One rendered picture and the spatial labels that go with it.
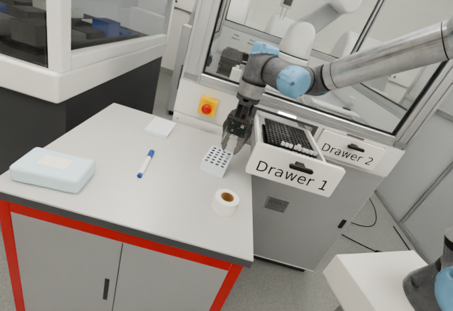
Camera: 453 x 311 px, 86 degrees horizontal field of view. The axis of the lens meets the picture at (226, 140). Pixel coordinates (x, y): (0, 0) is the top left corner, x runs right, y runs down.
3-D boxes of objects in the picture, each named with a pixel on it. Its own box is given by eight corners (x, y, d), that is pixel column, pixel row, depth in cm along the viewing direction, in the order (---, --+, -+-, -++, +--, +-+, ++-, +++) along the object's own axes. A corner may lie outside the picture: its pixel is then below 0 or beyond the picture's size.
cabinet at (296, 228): (311, 279, 149) (389, 178, 113) (146, 234, 142) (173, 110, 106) (288, 184, 234) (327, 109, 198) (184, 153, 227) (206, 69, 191)
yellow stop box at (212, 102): (213, 119, 101) (218, 102, 98) (196, 113, 100) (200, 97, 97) (214, 114, 106) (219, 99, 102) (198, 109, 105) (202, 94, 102)
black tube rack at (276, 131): (308, 171, 87) (317, 156, 84) (261, 156, 86) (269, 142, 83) (297, 143, 107) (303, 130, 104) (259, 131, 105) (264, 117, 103)
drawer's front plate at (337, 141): (372, 171, 110) (387, 150, 105) (313, 152, 108) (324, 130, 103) (371, 168, 112) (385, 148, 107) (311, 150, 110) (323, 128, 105)
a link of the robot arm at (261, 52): (269, 46, 61) (248, 37, 67) (253, 87, 66) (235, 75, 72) (288, 51, 66) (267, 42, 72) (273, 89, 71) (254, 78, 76)
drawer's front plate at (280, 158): (329, 198, 79) (346, 171, 74) (245, 172, 77) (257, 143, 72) (327, 194, 81) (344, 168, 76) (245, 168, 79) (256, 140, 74)
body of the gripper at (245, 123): (221, 131, 75) (232, 95, 69) (228, 123, 82) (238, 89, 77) (244, 141, 74) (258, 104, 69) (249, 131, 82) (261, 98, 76)
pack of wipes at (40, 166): (96, 172, 66) (96, 158, 64) (77, 195, 58) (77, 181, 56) (36, 158, 64) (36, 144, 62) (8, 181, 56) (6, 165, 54)
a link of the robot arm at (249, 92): (243, 75, 75) (268, 85, 74) (238, 90, 77) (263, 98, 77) (238, 79, 69) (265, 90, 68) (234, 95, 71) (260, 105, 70)
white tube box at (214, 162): (222, 178, 81) (225, 169, 79) (198, 168, 82) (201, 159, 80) (230, 161, 92) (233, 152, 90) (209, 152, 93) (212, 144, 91)
